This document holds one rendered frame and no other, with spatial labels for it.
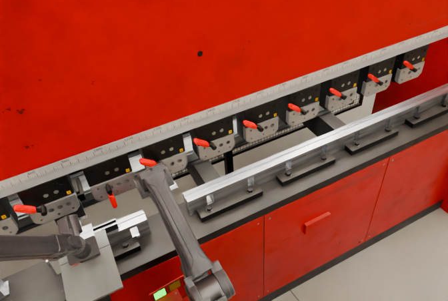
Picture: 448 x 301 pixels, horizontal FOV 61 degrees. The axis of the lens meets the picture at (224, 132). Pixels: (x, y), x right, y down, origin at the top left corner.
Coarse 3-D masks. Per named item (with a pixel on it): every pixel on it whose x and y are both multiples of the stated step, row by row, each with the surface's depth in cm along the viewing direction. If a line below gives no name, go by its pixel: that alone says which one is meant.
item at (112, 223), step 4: (112, 220) 149; (100, 224) 148; (104, 224) 148; (108, 224) 149; (112, 224) 148; (116, 224) 148; (96, 228) 147; (100, 228) 148; (104, 228) 147; (108, 228) 147; (112, 228) 148; (116, 228) 149; (108, 232) 149
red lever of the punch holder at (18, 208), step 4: (16, 204) 117; (16, 208) 116; (20, 208) 116; (24, 208) 117; (28, 208) 118; (32, 208) 119; (36, 208) 120; (40, 208) 121; (44, 208) 122; (24, 212) 118; (28, 212) 118; (32, 212) 119; (40, 212) 121; (44, 212) 121
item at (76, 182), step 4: (72, 180) 163; (76, 180) 163; (72, 184) 161; (76, 184) 161; (80, 184) 162; (76, 188) 159; (80, 188) 160; (76, 192) 157; (80, 192) 159; (80, 196) 158; (84, 196) 159; (80, 200) 159
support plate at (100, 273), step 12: (108, 240) 142; (108, 252) 138; (60, 264) 136; (84, 264) 135; (96, 264) 135; (108, 264) 135; (72, 276) 132; (84, 276) 132; (96, 276) 131; (108, 276) 131; (72, 288) 128; (84, 288) 128; (96, 288) 128; (108, 288) 128; (120, 288) 128; (72, 300) 125; (84, 300) 125
